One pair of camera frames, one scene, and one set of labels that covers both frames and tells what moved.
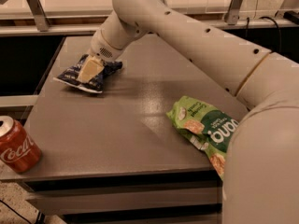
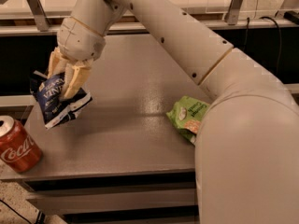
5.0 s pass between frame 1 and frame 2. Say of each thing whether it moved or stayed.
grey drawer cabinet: stayed
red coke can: stayed
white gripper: moved
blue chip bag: moved
